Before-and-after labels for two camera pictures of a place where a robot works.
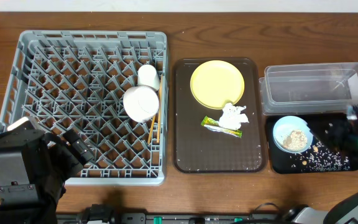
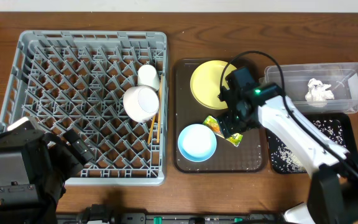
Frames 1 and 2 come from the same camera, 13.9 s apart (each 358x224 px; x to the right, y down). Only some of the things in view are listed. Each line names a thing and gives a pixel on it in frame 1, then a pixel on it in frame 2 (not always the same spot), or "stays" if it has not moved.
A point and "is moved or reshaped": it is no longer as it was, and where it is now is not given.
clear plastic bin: (313, 88) stays
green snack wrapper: (214, 125) is moved or reshaped
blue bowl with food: (292, 134) is moved or reshaped
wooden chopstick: (160, 109) stays
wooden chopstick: (151, 130) stays
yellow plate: (213, 83) stays
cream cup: (147, 75) stays
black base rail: (101, 216) stays
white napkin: (232, 117) is moved or reshaped
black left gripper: (66, 154) stays
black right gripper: (339, 133) -> (229, 127)
